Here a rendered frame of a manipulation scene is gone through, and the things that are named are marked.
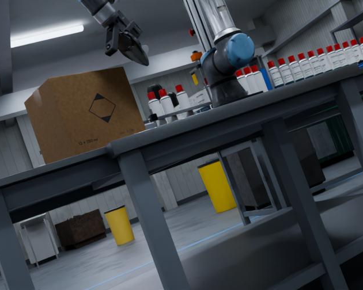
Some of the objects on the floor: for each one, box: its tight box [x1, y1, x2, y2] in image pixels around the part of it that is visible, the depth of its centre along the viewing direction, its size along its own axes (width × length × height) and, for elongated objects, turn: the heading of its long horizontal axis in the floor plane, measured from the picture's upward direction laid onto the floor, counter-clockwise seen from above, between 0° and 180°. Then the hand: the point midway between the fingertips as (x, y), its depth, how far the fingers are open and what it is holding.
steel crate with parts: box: [55, 209, 107, 251], centre depth 1125 cm, size 99×115×70 cm
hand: (144, 64), depth 178 cm, fingers closed
